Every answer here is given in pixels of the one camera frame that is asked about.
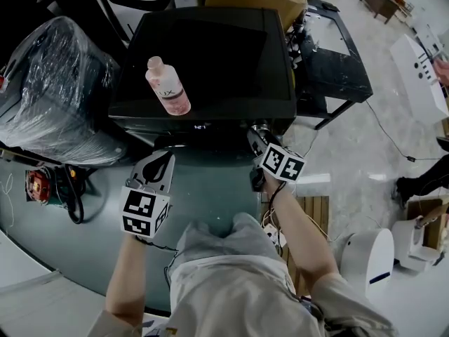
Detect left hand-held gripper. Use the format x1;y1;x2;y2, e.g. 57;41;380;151
118;151;176;239

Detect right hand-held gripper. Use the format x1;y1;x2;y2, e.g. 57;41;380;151
246;127;307;193

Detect person's left forearm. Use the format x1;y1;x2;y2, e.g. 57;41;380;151
104;234;170;326

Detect person's right forearm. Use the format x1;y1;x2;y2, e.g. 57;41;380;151
262;178;340;296

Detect white power strip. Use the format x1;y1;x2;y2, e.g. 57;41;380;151
262;222;286;249

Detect pink liquid bottle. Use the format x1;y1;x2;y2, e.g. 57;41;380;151
145;55;192;117

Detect person's grey trousers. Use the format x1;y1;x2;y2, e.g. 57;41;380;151
167;211;283;287

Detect black metal table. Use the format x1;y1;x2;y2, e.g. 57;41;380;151
296;0;374;131

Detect red electrical device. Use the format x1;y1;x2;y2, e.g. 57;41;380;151
24;168;54;204

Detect plastic-wrapped appliance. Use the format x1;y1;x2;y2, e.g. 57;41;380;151
0;15;128;169

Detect white rounded appliance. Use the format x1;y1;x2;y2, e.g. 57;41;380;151
339;227;396;300

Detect person's light shirt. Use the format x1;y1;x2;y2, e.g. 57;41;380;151
87;253;399;337

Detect white counter with black marks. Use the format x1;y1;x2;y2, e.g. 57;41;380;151
388;32;449;126

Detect open cardboard box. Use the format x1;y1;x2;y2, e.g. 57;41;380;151
406;194;449;249

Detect white flat board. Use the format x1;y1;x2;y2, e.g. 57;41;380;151
0;228;108;337

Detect wooden table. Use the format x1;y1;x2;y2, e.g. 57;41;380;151
358;0;412;25

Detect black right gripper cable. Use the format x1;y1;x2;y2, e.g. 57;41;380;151
267;180;288;205

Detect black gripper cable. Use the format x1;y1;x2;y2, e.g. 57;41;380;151
267;180;288;205
134;234;179;253

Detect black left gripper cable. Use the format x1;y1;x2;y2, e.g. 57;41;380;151
134;234;179;253

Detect thick black cable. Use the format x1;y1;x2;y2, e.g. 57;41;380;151
64;163;87;225

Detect black floor power cable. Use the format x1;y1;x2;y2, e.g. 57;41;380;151
364;99;441;164

